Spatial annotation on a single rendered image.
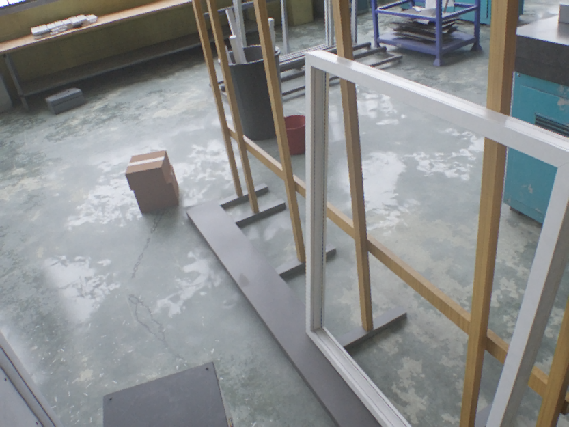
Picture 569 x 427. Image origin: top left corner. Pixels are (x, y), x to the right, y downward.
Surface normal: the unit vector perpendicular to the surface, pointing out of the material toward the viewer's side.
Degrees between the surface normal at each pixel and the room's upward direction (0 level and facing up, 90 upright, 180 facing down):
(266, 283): 0
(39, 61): 90
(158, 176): 90
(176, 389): 0
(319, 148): 90
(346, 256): 0
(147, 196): 90
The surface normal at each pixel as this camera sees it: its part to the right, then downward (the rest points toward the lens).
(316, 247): 0.47, 0.41
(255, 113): -0.07, 0.60
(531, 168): -0.87, 0.36
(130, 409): -0.15, -0.84
